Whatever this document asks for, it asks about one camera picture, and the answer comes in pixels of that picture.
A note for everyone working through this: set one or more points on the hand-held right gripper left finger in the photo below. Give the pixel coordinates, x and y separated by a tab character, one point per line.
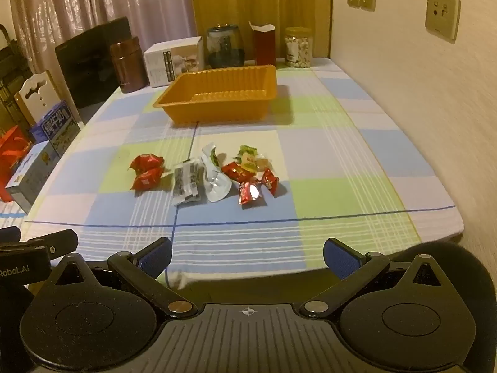
156	258

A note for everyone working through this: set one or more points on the red candy packet white label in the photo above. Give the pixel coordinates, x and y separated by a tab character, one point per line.
147	179

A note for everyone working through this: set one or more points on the pink patterned curtain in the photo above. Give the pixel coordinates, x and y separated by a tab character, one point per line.
97	4

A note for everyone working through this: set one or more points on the light blue milk carton box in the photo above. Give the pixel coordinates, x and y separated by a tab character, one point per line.
27	178

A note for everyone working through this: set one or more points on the green snack packet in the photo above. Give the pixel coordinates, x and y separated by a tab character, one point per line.
248	150

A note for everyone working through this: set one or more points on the white cardboard box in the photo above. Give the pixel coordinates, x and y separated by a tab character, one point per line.
174	62

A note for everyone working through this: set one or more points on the dark folding rack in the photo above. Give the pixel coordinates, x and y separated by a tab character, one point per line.
11	70

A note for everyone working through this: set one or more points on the yellow snack packet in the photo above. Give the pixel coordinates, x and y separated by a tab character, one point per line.
247	162

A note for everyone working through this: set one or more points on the red foil snack packet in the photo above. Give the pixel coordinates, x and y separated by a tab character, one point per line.
270	180
232	171
248	194

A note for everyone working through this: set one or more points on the clear jar of peanuts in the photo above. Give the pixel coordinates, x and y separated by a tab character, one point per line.
298	48

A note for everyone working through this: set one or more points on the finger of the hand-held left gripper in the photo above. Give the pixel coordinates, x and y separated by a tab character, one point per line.
58	243
9	235

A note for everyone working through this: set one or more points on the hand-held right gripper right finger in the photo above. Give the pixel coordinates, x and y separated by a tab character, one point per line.
341	260

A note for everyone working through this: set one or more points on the black appliance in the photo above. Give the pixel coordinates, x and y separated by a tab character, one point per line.
89	66

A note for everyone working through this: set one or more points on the red gift bag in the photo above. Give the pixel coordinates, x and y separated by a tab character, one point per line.
11	155

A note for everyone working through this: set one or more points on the white snack packet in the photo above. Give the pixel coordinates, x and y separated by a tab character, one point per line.
215	183

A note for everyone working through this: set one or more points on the white wooden chair back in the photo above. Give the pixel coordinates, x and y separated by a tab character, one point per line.
37	99

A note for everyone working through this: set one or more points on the dark blue milk carton box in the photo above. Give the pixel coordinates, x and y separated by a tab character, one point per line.
58	128

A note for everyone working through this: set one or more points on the open red carton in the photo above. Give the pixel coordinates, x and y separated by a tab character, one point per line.
264	46

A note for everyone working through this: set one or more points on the brown thermos flask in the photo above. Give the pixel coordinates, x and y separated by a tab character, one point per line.
128	66

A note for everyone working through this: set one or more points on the wall switch panel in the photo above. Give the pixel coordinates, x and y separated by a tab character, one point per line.
442	14

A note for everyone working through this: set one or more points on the blue patterned cloth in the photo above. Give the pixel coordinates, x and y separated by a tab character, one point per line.
9	215

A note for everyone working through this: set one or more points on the dark glass jar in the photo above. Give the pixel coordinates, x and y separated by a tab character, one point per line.
225	48

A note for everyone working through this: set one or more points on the orange plastic tray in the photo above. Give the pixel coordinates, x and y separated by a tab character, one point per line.
217	112

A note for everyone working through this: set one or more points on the dark clear snack packet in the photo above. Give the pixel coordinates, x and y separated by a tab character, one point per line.
188	182

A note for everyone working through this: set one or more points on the tan snack packet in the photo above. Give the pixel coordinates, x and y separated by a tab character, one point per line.
263	163

